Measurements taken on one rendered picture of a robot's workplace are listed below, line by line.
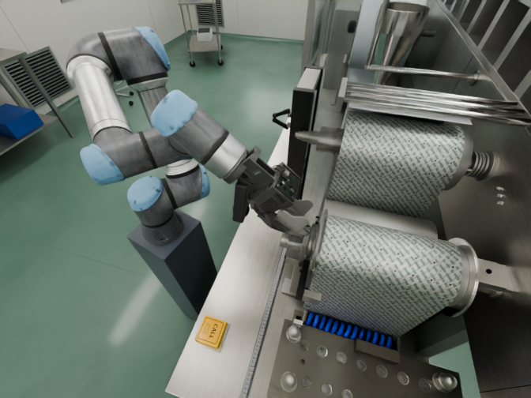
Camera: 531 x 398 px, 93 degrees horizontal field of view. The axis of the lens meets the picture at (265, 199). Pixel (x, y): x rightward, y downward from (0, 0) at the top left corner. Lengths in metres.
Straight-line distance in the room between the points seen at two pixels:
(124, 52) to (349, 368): 0.94
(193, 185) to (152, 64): 0.37
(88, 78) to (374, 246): 0.69
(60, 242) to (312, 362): 2.24
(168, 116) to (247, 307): 0.62
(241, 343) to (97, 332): 1.35
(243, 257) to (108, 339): 1.26
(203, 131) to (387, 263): 0.39
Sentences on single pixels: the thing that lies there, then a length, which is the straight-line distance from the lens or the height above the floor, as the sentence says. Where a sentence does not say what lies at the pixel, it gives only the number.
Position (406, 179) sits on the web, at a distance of 0.64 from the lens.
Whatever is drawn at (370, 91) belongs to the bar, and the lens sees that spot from 0.64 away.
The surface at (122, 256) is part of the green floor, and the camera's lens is 2.23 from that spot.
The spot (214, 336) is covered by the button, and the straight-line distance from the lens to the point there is 0.81.
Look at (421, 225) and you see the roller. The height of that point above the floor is 1.23.
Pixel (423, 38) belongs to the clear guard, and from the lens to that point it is 1.34.
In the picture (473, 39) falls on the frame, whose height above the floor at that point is 1.46.
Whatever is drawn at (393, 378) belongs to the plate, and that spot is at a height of 1.03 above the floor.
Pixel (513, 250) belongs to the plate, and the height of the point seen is 1.31.
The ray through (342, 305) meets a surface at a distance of 0.64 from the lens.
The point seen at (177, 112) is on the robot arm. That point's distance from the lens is 0.43.
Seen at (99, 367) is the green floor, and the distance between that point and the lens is 1.96.
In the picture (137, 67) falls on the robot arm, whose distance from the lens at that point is 0.83.
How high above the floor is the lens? 1.71
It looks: 48 degrees down
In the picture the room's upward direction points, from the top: straight up
